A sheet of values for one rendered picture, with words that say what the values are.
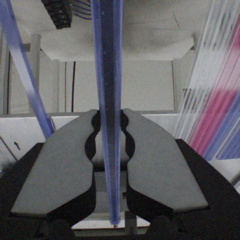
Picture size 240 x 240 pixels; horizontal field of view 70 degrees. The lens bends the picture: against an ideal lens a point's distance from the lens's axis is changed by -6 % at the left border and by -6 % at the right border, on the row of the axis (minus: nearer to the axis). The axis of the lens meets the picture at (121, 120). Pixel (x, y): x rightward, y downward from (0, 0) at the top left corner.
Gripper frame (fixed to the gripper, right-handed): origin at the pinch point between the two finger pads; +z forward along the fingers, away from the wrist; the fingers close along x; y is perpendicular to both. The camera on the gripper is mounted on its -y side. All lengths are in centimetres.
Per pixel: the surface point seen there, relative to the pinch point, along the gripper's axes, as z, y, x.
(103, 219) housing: 14.4, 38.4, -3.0
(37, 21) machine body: 57, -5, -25
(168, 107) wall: 166, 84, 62
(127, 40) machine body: 71, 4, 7
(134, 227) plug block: 0.1, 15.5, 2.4
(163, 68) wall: 190, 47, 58
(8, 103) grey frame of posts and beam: 39, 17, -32
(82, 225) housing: 15.2, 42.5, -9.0
